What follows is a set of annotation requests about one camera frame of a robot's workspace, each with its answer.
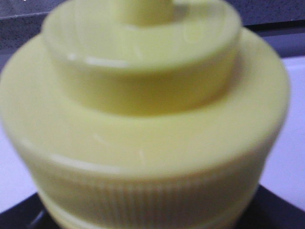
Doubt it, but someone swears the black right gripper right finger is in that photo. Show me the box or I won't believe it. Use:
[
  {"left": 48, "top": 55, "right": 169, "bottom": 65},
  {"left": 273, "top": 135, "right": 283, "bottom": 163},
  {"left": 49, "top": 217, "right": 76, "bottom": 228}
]
[{"left": 246, "top": 186, "right": 305, "bottom": 229}]

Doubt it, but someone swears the yellow squeeze bottle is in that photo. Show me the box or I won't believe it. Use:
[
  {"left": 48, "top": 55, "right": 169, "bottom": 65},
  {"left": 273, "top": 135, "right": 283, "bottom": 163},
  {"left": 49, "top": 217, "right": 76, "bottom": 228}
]
[{"left": 0, "top": 0, "right": 289, "bottom": 229}]

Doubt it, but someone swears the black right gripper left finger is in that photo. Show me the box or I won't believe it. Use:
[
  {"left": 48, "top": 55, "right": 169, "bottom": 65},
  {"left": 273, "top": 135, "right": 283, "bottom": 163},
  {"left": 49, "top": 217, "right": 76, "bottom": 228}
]
[{"left": 0, "top": 194, "right": 51, "bottom": 229}]

